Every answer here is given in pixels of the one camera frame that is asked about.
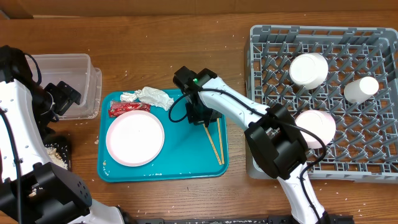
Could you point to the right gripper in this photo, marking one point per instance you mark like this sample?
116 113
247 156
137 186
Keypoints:
198 116

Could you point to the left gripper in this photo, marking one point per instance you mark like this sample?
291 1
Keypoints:
65 94

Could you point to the large white tissue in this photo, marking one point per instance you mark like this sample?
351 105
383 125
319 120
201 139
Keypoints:
154 97

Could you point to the rice and peanut shells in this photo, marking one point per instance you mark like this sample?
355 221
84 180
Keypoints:
57 159

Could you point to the red snack wrapper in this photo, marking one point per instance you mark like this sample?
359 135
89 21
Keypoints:
118 108

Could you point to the large white plate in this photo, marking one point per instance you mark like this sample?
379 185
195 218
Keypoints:
135 138

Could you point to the small white tissue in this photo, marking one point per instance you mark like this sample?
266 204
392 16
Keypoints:
128 97

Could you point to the white bowl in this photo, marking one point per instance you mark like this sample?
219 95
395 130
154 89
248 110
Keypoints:
309 70

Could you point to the white cup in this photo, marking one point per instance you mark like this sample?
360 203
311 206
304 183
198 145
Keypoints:
361 90

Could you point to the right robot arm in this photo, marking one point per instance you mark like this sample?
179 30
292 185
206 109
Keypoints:
275 141

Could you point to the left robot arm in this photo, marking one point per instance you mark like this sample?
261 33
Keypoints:
25 164

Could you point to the black waste tray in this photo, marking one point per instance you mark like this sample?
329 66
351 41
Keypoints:
63 146

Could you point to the clear plastic bin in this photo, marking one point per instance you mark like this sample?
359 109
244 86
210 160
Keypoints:
77 71

